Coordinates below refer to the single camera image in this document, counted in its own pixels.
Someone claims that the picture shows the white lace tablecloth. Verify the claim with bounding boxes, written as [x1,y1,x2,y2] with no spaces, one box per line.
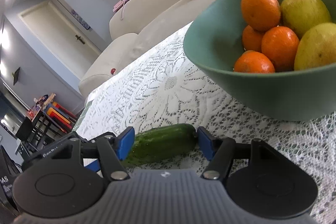
[75,27,335,223]

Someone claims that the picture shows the beige sofa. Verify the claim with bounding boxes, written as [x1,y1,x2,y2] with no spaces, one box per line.
[79,0,215,98]

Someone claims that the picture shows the green cucumber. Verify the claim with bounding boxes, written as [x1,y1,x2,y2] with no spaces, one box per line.
[122,123,198,168]

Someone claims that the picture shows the green colander bowl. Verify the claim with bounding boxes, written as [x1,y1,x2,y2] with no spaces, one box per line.
[183,0,335,121]

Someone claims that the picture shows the white door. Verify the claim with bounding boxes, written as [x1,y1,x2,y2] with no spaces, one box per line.
[19,1,101,79]

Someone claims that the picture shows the pink item on sofa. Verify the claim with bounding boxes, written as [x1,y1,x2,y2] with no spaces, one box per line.
[113,0,129,12]

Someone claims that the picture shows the stacked colourful stools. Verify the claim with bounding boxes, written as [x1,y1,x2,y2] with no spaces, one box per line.
[44,102,77,132]

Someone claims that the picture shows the blue wall poster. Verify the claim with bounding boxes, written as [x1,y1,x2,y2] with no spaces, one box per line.
[71,9,92,31]

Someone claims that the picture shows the wall shelf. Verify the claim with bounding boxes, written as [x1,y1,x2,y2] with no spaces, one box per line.
[12,67,21,85]

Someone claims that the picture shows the small red ball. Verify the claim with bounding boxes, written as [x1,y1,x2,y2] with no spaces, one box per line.
[110,68,116,75]

